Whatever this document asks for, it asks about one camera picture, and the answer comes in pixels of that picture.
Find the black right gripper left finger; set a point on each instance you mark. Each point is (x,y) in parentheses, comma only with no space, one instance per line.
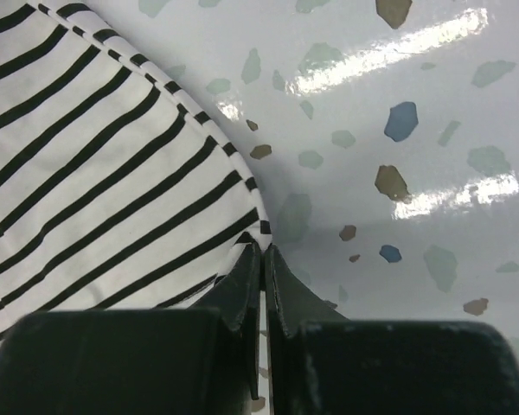
(199,360)

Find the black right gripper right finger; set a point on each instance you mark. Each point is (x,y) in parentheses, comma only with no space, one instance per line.
(324,363)

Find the black white striped tank top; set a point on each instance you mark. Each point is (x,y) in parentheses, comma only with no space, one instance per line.
(117,190)

